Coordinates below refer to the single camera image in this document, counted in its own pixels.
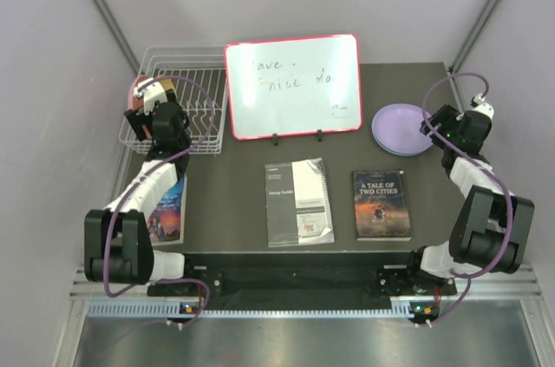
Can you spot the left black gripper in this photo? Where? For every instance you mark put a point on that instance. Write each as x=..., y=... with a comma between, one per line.
x=138, y=119

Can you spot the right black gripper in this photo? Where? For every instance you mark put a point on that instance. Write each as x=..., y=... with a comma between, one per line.
x=447, y=117

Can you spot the purple plate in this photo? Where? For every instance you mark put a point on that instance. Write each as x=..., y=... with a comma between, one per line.
x=397, y=126

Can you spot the blue plate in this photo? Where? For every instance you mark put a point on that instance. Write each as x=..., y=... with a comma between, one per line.
x=388, y=150

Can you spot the yellow plate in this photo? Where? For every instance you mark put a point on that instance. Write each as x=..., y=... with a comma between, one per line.
x=166, y=83

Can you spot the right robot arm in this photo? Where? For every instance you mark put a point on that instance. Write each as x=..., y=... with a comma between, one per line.
x=485, y=225

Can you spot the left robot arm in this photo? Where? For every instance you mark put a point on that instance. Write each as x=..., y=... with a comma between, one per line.
x=117, y=243

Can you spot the pink plate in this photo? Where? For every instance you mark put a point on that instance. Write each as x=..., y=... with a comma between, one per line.
x=135, y=101

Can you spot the Tale of Two Cities book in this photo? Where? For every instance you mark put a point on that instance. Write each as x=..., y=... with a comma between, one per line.
x=381, y=206

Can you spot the blue sunset cover book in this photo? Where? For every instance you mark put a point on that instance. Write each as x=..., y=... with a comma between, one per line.
x=166, y=224

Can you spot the red framed whiteboard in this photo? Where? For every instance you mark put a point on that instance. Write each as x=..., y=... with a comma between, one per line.
x=295, y=86

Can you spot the black white setup guide booklet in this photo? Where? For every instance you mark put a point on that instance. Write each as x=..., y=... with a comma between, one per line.
x=297, y=204

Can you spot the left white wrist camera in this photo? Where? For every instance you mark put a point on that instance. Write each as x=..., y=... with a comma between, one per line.
x=154, y=96

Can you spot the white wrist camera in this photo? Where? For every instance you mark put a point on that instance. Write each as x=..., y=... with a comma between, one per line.
x=154, y=96
x=480, y=105

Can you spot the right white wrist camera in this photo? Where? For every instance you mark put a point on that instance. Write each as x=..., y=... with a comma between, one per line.
x=480, y=105

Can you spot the white wire dish rack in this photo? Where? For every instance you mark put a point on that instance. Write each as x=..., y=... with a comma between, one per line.
x=204, y=92

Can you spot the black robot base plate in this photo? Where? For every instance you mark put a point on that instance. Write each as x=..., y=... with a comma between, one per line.
x=309, y=281

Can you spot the grey slotted cable duct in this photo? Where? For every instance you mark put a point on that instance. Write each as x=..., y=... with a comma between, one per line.
x=174, y=309

